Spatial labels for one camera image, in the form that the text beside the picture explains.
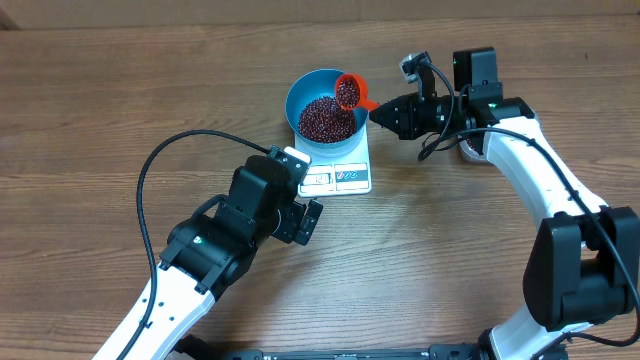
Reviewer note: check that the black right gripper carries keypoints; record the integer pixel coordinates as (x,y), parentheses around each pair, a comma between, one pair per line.
(410,126)

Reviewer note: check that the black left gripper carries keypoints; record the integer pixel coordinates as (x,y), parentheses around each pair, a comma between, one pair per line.
(294,212)

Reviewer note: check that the red scoop with blue handle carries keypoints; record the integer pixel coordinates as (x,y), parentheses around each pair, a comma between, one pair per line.
(351,92)

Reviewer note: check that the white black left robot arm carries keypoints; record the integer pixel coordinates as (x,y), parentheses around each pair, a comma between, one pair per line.
(211,250)

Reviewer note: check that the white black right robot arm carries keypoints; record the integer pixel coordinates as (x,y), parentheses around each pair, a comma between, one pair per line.
(584,264)

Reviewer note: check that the white digital kitchen scale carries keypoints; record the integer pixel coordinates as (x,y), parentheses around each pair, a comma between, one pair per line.
(337,169)

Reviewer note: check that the red beans in bowl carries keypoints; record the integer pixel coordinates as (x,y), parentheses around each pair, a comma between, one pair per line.
(324,121)

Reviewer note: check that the teal blue bowl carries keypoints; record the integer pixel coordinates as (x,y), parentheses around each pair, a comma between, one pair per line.
(314,85)

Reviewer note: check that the clear plastic food container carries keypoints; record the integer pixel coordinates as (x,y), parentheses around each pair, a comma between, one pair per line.
(472,151)

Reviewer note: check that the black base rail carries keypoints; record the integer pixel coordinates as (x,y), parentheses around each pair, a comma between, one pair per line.
(192,347)

